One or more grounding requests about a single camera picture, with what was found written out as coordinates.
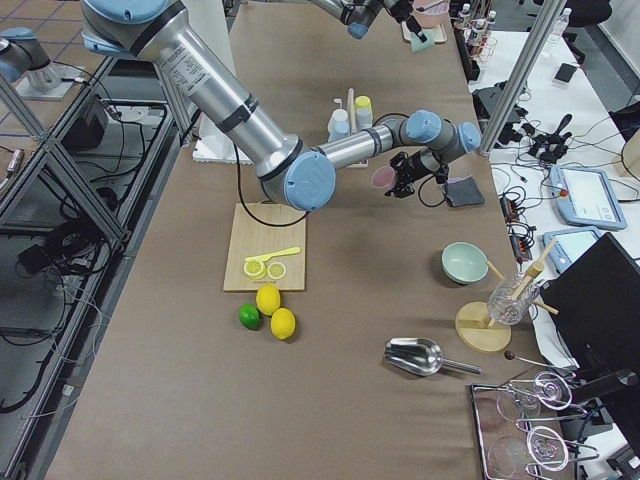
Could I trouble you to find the whole yellow lemon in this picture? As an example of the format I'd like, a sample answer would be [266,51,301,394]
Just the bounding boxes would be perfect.
[270,307,296,340]
[255,284,281,317]

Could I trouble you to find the green ceramic bowl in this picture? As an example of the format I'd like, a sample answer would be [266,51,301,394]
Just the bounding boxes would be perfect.
[441,242,488,285]

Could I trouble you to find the green lime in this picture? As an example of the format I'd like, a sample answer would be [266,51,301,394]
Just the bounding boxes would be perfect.
[238,304,262,331]

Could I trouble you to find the yellow plastic cup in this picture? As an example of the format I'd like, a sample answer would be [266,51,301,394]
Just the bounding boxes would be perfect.
[354,95,372,110]

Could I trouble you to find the yellow plastic knife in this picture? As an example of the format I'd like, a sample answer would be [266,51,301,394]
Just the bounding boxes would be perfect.
[244,246,301,262]

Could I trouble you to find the black monitor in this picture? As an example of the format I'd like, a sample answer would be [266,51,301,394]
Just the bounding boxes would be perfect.
[542,233,639,380]

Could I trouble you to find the pink bowl of ice cubes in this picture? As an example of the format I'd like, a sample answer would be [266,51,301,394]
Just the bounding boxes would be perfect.
[412,0,450,28]

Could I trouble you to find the lemon slice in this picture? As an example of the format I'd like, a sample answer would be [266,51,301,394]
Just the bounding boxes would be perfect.
[267,262,287,280]
[243,259,267,280]

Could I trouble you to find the blue teach pendant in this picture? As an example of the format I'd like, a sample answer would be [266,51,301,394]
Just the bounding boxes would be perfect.
[549,165,627,231]
[542,226,603,274]

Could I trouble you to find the wooden mug tree stand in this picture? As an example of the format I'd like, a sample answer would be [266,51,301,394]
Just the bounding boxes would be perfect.
[455,240,559,353]

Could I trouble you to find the metal scoop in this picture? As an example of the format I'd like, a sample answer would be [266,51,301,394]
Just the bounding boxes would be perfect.
[384,337,482,377]

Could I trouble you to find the grey plastic cup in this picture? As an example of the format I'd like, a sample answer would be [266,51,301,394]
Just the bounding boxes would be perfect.
[355,107,373,132]

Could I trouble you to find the bamboo cutting board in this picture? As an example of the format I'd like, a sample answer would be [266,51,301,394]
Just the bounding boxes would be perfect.
[223,203,306,292]

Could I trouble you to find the clear glass cup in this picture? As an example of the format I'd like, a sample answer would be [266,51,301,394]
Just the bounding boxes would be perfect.
[487,273,539,325]

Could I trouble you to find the blue plastic cup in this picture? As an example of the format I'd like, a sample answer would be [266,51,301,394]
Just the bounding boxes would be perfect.
[327,108,351,142]

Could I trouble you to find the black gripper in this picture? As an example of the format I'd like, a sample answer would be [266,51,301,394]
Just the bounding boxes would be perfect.
[384,150,443,198]
[382,0,429,43]

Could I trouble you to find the grey folded cloth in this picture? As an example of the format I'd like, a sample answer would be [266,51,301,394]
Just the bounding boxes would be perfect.
[442,177,485,208]

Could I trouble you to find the green plastic cup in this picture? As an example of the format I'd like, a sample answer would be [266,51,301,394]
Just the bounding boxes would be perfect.
[410,29,435,54]

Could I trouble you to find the beige plastic tray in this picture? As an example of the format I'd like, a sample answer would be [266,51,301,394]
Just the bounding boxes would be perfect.
[401,22,447,45]

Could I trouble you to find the white wire cup holder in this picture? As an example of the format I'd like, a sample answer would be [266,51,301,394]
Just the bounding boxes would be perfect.
[321,89,374,170]

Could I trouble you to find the wire glass rack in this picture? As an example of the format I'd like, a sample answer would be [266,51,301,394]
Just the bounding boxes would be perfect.
[470,371,600,479]

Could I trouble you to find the pink plastic cup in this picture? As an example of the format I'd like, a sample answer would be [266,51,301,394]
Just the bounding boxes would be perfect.
[371,165,397,190]

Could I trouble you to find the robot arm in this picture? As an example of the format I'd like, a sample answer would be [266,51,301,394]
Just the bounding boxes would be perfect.
[81,1,481,211]
[310,0,427,42]

